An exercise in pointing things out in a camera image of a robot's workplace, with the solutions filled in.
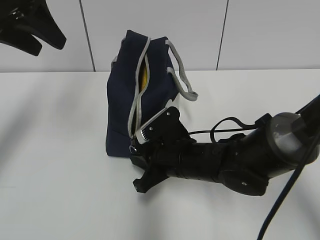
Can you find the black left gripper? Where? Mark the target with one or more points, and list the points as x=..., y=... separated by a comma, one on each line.
x=38, y=21

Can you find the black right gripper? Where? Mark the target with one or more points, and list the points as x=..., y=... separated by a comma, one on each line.
x=183, y=158

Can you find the navy blue lunch bag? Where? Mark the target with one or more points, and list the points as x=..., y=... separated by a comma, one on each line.
x=128, y=108

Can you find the yellow banana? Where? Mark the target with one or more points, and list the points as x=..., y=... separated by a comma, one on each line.
x=143, y=76

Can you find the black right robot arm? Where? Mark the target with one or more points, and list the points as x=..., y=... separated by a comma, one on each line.
x=275, y=145

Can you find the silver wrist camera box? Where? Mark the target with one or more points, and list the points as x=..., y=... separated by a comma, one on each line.
x=163, y=130

